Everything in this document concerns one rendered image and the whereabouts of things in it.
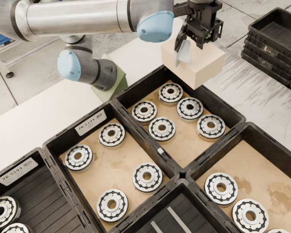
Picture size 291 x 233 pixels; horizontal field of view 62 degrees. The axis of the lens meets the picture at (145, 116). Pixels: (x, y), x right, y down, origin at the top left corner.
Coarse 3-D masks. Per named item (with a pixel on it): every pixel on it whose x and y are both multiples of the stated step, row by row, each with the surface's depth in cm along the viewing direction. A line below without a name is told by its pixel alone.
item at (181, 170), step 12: (156, 72) 99; (132, 84) 96; (120, 96) 94; (216, 96) 88; (120, 108) 90; (228, 108) 85; (132, 120) 87; (144, 132) 83; (228, 132) 80; (156, 144) 80; (216, 144) 78; (168, 156) 79; (204, 156) 76; (180, 168) 75
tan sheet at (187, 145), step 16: (144, 112) 100; (160, 112) 99; (208, 112) 97; (176, 128) 94; (192, 128) 94; (160, 144) 91; (176, 144) 91; (192, 144) 90; (208, 144) 89; (176, 160) 87; (192, 160) 86
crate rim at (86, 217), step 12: (96, 108) 91; (84, 120) 90; (60, 132) 87; (48, 156) 82; (72, 192) 74; (156, 192) 72; (144, 204) 70; (84, 216) 70; (132, 216) 69; (96, 228) 68
